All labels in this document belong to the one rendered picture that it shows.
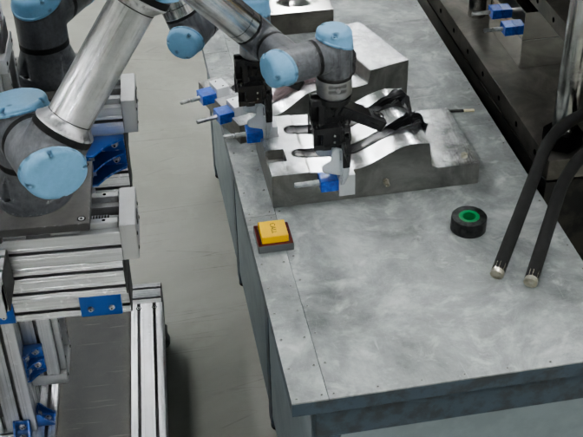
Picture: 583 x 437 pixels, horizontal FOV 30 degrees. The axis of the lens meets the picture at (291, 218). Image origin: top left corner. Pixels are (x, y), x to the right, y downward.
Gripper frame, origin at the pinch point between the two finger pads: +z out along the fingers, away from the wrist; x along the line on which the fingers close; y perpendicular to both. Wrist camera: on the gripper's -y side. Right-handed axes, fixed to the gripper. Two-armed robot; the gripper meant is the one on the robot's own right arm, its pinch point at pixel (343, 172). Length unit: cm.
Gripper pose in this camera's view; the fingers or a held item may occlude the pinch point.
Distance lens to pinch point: 240.5
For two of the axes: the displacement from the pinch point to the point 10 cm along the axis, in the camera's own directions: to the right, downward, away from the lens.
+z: 0.2, 8.0, 6.0
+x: 1.8, 5.8, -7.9
